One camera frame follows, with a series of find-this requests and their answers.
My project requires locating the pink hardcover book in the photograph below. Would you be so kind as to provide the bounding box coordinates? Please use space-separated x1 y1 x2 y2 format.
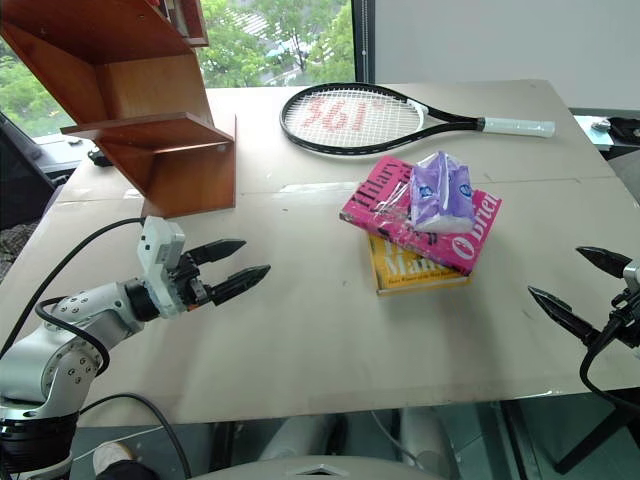
339 154 503 278

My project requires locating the black white tennis racket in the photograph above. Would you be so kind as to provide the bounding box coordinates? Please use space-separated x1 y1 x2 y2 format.
278 82 557 163

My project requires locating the white shoe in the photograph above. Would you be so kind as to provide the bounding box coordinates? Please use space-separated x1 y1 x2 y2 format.
92 440 134 476

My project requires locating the yellow hardcover book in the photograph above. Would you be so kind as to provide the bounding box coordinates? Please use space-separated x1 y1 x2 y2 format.
367 232 473 297

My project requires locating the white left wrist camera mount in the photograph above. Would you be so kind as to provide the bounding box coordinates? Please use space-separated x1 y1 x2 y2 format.
135 215 187 319

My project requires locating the black window frame post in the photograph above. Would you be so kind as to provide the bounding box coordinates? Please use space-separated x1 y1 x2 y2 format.
351 0 377 84

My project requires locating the grey robot torso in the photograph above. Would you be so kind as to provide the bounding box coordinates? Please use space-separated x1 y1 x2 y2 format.
198 452 451 480

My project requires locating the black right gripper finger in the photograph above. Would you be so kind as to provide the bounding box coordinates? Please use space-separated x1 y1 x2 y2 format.
575 245 634 277
527 285 602 347

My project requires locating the black chair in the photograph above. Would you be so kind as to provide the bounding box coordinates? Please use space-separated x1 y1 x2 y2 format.
0 112 57 229

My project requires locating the wooden shelf unit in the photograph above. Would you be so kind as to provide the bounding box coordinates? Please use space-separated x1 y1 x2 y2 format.
0 0 238 220

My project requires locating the purple tissue pack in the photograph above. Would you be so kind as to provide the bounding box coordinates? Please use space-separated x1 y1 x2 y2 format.
408 150 477 235

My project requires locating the black bag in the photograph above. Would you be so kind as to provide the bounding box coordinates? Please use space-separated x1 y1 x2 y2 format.
606 116 640 145

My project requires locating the white rounded leg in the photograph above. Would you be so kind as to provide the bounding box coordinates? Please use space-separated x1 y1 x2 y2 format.
258 413 347 462
398 407 459 477

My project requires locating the black table strut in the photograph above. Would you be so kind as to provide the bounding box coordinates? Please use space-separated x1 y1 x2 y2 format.
553 397 640 476

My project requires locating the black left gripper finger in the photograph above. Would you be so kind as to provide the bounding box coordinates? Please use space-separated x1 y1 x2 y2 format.
186 239 248 267
205 264 272 307

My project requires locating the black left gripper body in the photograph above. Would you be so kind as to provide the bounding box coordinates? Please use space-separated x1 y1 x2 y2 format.
167 251 221 314

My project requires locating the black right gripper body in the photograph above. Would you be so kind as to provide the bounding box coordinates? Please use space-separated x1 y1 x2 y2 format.
592 285 640 351

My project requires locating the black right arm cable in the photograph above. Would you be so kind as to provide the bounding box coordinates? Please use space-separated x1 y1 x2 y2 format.
578 312 640 417

